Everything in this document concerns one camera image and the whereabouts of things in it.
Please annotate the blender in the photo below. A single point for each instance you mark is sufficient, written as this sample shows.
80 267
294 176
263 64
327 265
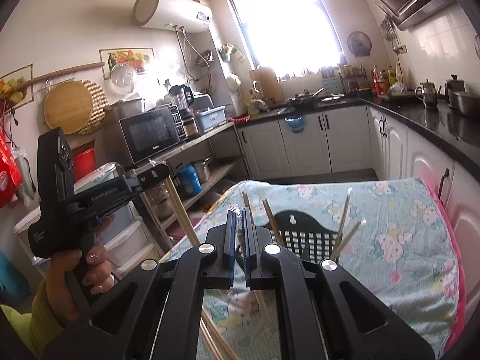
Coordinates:
182 97

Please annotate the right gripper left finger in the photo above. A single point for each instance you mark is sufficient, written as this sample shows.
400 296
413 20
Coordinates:
155 311

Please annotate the green plastic utensil basket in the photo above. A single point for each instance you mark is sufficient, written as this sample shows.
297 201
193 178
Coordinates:
305 236

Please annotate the round bamboo tray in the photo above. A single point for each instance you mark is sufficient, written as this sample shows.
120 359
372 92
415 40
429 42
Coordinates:
75 106

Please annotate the red plastic basin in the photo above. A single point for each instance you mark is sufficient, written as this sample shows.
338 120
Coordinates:
84 162

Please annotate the steel kettle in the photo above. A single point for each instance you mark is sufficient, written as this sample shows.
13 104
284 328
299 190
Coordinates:
428 94

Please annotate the black microwave oven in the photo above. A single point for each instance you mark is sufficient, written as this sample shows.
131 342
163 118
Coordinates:
133 139

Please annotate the chopstick pair one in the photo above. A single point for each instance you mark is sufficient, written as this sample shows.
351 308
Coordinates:
248 206

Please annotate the chopstick pair five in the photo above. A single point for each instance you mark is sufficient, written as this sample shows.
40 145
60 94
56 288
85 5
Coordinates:
273 223

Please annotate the Hello Kitty tablecloth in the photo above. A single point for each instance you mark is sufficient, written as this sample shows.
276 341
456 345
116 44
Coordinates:
386 254

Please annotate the person's left hand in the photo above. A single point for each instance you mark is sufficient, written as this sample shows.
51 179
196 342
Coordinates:
73 278

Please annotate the white water heater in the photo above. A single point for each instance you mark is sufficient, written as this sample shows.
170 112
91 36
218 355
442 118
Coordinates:
189 15

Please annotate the chopstick pair two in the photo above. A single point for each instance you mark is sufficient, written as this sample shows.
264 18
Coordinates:
240 232

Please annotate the chopstick pair eight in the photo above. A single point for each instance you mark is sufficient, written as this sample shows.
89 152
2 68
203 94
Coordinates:
218 346

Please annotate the blue storage box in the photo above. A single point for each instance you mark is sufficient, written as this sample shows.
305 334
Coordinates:
211 118

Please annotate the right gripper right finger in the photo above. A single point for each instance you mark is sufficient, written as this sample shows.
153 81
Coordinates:
323 312

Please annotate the blue canister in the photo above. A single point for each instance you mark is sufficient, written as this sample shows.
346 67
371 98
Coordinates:
188 178

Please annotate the black cooking pot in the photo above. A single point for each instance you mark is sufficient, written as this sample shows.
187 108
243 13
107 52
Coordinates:
459 99

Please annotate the black frying pan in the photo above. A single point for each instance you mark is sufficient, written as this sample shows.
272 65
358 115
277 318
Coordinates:
304 100

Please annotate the chopstick pair three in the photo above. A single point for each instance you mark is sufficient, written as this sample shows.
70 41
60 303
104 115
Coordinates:
346 239

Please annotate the chopstick pair four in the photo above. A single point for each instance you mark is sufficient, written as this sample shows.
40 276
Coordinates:
343 220

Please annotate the steel pots on shelf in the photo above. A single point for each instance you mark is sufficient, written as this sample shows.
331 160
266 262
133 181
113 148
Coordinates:
158 197

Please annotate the plastic drawer cabinet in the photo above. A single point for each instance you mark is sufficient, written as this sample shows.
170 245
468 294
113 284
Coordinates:
124 235

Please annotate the wall fan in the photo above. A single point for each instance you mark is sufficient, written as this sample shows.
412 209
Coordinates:
359 44

